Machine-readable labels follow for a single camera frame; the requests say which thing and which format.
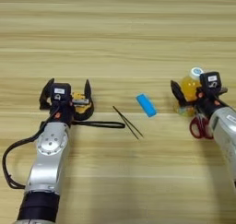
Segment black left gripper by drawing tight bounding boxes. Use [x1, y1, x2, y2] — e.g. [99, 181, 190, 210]
[39, 77, 93, 128]

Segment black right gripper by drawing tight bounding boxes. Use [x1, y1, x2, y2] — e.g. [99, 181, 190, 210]
[170, 79, 230, 119]

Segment orange juice bottle white cap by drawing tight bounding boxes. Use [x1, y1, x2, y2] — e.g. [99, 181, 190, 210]
[172, 66, 206, 118]

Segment yellow black tape measure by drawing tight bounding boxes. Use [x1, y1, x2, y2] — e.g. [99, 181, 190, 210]
[70, 91, 126, 130]

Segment red handled scissors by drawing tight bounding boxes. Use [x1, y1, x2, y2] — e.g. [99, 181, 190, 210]
[188, 113, 215, 140]

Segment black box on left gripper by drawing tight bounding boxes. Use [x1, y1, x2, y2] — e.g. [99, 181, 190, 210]
[49, 82, 73, 104]

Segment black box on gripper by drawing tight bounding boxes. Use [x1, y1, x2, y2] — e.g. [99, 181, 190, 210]
[49, 82, 73, 104]
[199, 71, 222, 90]

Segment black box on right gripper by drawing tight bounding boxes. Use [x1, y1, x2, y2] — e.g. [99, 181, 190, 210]
[199, 71, 222, 90]

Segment blue rectangular eraser block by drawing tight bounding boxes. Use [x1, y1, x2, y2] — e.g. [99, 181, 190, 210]
[136, 92, 159, 118]

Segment black tweezers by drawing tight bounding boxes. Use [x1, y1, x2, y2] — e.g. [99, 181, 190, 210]
[112, 105, 145, 140]

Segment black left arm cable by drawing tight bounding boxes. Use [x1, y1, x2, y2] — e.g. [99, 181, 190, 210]
[2, 106, 61, 191]

